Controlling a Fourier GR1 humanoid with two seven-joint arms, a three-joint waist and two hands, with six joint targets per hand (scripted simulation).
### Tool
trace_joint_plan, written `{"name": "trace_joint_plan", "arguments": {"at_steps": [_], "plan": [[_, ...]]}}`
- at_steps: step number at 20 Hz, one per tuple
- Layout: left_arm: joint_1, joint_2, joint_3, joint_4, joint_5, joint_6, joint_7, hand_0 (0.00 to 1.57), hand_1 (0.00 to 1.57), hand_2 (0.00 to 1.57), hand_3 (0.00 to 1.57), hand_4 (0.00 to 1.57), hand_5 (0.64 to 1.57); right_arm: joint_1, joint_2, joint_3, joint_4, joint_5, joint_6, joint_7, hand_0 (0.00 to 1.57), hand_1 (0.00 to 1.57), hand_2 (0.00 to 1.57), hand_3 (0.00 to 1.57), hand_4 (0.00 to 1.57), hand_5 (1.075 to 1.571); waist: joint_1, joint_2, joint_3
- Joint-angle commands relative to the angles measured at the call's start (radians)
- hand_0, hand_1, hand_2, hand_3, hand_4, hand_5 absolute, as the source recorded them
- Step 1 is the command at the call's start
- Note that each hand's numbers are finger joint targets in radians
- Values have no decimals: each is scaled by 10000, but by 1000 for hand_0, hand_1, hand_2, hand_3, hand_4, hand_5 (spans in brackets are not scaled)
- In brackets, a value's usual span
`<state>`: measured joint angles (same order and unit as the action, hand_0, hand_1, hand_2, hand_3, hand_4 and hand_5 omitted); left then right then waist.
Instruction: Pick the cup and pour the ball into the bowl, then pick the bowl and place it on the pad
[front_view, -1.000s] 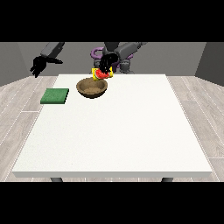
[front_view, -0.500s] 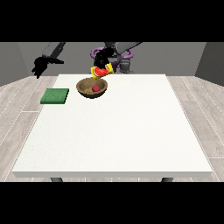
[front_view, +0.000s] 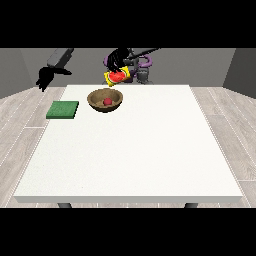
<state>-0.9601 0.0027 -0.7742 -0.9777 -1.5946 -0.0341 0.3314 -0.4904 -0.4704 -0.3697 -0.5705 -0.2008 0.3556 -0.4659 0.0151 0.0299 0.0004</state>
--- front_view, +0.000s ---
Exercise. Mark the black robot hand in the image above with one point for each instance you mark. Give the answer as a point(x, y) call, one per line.
point(118, 59)
point(46, 76)

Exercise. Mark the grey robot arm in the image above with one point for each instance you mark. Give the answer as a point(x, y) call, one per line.
point(59, 57)
point(141, 53)

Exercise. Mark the green square pad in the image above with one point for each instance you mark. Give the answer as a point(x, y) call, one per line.
point(62, 109)

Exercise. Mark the brown wooden bowl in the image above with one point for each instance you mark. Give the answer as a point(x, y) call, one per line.
point(105, 100)

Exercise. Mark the small red ball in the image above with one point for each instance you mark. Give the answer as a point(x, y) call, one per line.
point(107, 101)

